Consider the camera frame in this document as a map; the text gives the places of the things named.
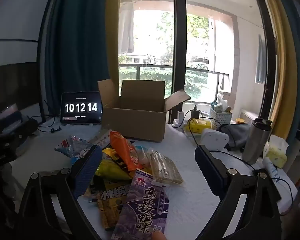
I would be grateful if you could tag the teal curtain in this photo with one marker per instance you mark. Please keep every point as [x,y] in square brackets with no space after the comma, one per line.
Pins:
[298,55]
[75,42]

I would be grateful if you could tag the white power strip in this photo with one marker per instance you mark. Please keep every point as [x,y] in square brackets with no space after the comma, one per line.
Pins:
[180,125]

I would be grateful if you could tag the small green white carton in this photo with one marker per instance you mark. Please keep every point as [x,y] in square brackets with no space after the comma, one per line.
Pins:
[218,108]

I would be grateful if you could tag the clear biscuit packet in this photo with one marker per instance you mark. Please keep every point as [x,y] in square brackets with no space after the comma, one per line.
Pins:
[165,167]

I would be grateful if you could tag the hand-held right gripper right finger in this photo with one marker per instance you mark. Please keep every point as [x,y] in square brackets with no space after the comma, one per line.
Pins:
[210,167]

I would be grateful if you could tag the purple snack packet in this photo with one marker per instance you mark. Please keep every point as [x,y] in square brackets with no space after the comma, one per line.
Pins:
[142,205]

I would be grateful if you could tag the yellow orange snack packet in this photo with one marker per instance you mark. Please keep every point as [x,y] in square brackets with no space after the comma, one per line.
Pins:
[109,153]

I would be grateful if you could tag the white tube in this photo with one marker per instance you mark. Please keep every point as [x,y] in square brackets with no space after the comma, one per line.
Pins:
[271,167]

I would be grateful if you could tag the translucent white snack bag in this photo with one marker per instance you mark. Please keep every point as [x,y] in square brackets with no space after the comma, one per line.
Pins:
[142,155]

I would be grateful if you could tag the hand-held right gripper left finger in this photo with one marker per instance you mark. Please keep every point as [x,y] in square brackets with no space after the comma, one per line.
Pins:
[86,172]

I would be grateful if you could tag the black balcony railing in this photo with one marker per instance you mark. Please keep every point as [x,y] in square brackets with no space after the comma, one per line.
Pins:
[152,66]

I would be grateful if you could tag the black monitor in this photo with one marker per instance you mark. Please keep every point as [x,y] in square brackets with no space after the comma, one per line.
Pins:
[15,85]

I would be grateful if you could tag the pale yellow tissue packet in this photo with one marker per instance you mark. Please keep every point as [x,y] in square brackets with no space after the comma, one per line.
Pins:
[277,155]

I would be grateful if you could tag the grey cloth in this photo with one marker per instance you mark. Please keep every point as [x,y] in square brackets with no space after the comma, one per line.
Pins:
[237,133]

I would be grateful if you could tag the white charger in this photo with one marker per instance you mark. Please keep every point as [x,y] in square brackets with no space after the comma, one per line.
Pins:
[181,116]

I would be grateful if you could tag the person's right hand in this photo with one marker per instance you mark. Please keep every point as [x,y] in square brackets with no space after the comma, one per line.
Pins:
[158,236]

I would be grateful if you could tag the steel thermos flask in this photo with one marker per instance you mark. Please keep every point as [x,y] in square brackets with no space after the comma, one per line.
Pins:
[256,140]

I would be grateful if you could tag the yellow black snack packet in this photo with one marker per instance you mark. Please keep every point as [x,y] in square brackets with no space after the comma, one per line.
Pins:
[110,200]

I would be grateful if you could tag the yellow tissue pack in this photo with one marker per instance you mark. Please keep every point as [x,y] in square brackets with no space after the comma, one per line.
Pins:
[198,126]

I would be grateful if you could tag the blue white snack packet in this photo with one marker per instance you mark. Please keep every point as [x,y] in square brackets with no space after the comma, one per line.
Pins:
[72,146]

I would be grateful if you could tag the brown cardboard box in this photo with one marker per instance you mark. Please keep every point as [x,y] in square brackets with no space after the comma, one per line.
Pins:
[132,122]

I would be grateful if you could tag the beige red print packet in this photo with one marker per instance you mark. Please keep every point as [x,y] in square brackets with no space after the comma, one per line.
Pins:
[102,138]

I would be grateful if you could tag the hanging light blue cloth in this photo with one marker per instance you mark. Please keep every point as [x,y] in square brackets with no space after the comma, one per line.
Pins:
[260,60]

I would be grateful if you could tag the white plastic basket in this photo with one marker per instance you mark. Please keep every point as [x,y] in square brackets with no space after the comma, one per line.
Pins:
[221,120]

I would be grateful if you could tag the black charger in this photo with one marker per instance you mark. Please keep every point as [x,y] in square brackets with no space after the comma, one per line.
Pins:
[196,112]

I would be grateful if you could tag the yellow green chip bag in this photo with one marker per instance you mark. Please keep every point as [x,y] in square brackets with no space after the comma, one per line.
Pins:
[110,170]

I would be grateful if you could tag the yellow lid jar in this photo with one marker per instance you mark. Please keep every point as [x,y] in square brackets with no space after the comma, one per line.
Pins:
[241,121]

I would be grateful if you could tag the black tablet with clock display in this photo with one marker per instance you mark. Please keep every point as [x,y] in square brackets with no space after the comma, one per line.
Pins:
[81,107]

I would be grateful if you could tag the black sliding door frame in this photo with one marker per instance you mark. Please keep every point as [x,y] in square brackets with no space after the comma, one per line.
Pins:
[179,42]
[268,55]

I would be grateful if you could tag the white table cover sheet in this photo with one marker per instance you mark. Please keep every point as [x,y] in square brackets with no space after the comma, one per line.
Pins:
[192,205]

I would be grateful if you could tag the hanging white garment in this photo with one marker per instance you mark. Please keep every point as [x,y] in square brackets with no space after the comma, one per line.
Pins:
[127,30]

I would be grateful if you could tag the brown round object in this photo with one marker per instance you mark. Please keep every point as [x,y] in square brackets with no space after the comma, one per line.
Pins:
[228,109]

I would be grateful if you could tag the white plastic device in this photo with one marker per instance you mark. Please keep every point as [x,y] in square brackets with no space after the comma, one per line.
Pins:
[215,137]

